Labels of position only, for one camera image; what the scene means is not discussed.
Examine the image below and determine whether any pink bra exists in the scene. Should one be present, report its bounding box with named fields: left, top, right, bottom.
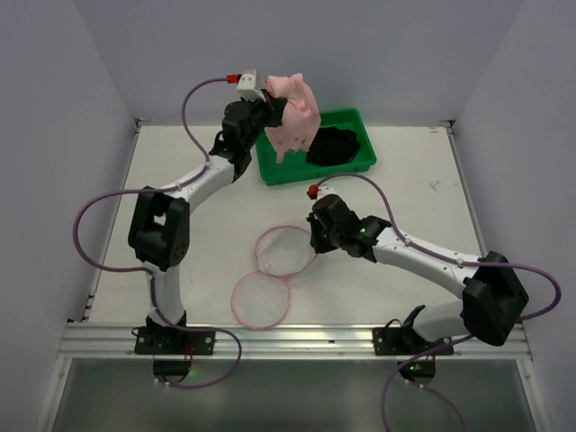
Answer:
left=265, top=73, right=320, bottom=164

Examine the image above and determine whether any black bra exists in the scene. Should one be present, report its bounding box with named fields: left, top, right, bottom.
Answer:
left=306, top=126, right=361, bottom=167

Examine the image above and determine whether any white pink mesh laundry bag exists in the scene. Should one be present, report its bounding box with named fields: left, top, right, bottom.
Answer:
left=229, top=223, right=317, bottom=330

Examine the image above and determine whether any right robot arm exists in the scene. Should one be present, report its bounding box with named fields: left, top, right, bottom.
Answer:
left=307, top=193, right=529, bottom=354

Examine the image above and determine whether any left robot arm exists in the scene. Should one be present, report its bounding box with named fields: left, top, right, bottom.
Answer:
left=128, top=90, right=287, bottom=330

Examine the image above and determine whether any green plastic tray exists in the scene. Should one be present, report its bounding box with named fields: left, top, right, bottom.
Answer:
left=256, top=108, right=377, bottom=186

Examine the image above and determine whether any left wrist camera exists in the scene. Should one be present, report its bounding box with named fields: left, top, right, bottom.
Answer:
left=236, top=69, right=266, bottom=102

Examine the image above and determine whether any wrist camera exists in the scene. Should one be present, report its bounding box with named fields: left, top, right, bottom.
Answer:
left=306, top=184, right=337, bottom=202
left=236, top=69, right=266, bottom=102

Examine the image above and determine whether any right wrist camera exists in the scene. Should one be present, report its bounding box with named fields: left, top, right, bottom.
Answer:
left=306, top=184, right=337, bottom=202

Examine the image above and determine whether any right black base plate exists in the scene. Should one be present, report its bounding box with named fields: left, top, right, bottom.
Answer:
left=372, top=305, right=455, bottom=356

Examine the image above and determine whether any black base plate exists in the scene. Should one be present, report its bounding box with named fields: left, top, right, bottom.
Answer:
left=131, top=326, right=216, bottom=356
left=372, top=305, right=455, bottom=356

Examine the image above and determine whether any aluminium mounting rail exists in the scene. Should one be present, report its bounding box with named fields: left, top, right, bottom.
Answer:
left=58, top=322, right=532, bottom=360

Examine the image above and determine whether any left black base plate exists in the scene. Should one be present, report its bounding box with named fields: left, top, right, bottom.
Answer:
left=131, top=326, right=216, bottom=356

